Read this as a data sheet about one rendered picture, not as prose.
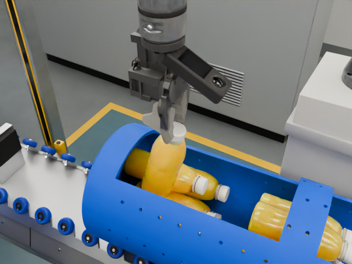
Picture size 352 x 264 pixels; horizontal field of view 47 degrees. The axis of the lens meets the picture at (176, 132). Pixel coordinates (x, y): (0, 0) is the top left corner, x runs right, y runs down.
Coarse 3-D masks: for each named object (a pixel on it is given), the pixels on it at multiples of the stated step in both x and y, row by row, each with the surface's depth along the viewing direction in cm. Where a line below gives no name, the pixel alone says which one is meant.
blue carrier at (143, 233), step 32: (128, 128) 90; (96, 160) 84; (192, 160) 102; (224, 160) 95; (96, 192) 83; (128, 192) 80; (256, 192) 98; (288, 192) 93; (320, 192) 76; (96, 224) 85; (128, 224) 81; (160, 224) 78; (192, 224) 76; (224, 224) 74; (288, 224) 71; (320, 224) 70; (160, 256) 81; (192, 256) 77; (224, 256) 74; (256, 256) 71; (288, 256) 70
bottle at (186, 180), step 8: (136, 152) 96; (144, 152) 96; (128, 160) 95; (136, 160) 95; (144, 160) 94; (128, 168) 95; (136, 168) 94; (144, 168) 94; (184, 168) 92; (136, 176) 96; (184, 176) 91; (192, 176) 92; (176, 184) 91; (184, 184) 91; (192, 184) 92; (184, 192) 93
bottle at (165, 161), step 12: (156, 144) 78; (168, 144) 77; (180, 144) 77; (156, 156) 78; (168, 156) 77; (180, 156) 78; (156, 168) 80; (168, 168) 79; (180, 168) 83; (144, 180) 86; (156, 180) 83; (168, 180) 83; (156, 192) 85; (168, 192) 87
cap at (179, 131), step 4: (176, 124) 77; (180, 124) 77; (176, 128) 76; (180, 128) 76; (184, 128) 76; (176, 132) 75; (180, 132) 76; (184, 132) 76; (176, 136) 75; (180, 136) 75; (184, 136) 76; (172, 140) 76; (176, 140) 76; (180, 140) 76
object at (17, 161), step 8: (0, 128) 113; (8, 128) 113; (0, 136) 111; (8, 136) 112; (16, 136) 115; (0, 144) 110; (8, 144) 113; (16, 144) 116; (0, 152) 111; (8, 152) 114; (16, 152) 117; (0, 160) 112; (8, 160) 117; (16, 160) 120; (24, 160) 123; (0, 168) 115; (8, 168) 118; (16, 168) 121; (0, 176) 116; (8, 176) 119
